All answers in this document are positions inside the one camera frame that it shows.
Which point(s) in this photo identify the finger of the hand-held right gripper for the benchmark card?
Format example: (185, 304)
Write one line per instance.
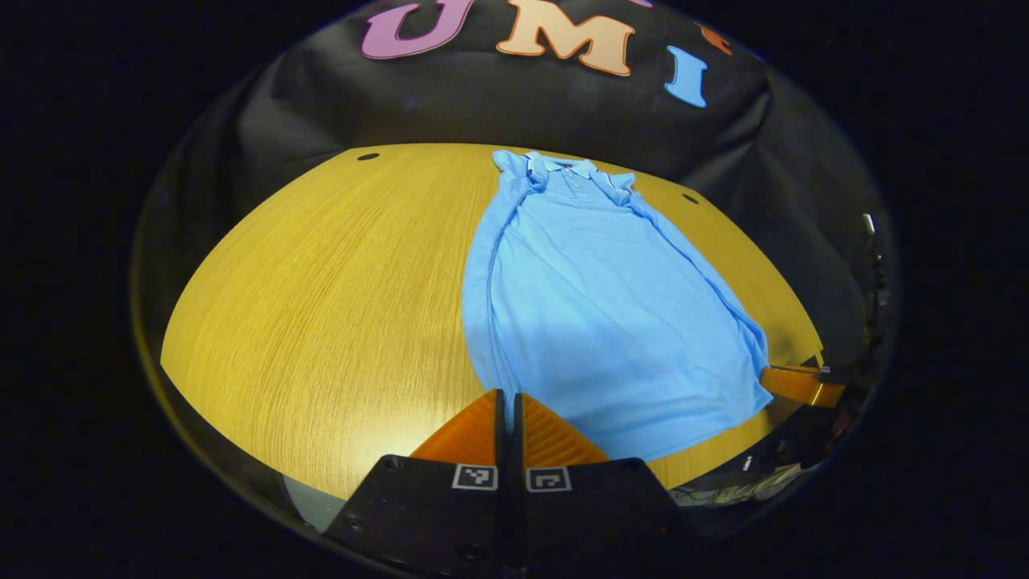
(796, 384)

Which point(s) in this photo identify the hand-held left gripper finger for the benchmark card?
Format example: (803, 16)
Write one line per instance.
(500, 434)
(518, 434)

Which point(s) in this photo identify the light blue polo T-shirt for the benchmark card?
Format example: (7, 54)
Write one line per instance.
(611, 322)

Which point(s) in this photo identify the black backdrop cloth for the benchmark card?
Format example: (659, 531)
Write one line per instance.
(482, 104)

